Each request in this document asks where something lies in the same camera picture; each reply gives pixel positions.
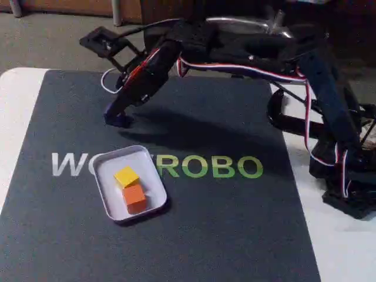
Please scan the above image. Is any black mat with logo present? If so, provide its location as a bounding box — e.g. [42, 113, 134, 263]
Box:
[0, 69, 321, 282]

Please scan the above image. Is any white camera cable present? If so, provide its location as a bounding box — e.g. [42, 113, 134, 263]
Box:
[100, 67, 122, 95]

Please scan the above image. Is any black table clamp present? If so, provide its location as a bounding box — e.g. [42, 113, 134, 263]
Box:
[266, 87, 325, 136]

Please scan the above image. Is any yellow wooden block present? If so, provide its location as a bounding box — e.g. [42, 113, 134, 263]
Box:
[113, 166, 140, 189]

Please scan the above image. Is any blue wooden block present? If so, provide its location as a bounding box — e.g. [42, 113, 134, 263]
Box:
[104, 113, 133, 129]

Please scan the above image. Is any chrome office chair base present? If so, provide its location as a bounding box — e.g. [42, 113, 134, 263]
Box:
[205, 8, 296, 41]

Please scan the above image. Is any white rectangular tray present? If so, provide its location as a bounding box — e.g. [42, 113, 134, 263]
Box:
[93, 145, 168, 222]

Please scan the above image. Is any grey metal furniture leg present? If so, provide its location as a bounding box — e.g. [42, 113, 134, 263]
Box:
[8, 0, 22, 18]
[112, 0, 122, 26]

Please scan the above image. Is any red white blue servo cable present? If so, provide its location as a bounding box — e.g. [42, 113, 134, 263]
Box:
[176, 56, 353, 198]

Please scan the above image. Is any orange wooden block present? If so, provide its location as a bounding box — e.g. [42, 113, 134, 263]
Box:
[122, 184, 147, 214]

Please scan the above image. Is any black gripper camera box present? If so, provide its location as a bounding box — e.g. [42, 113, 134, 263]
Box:
[78, 25, 143, 74]

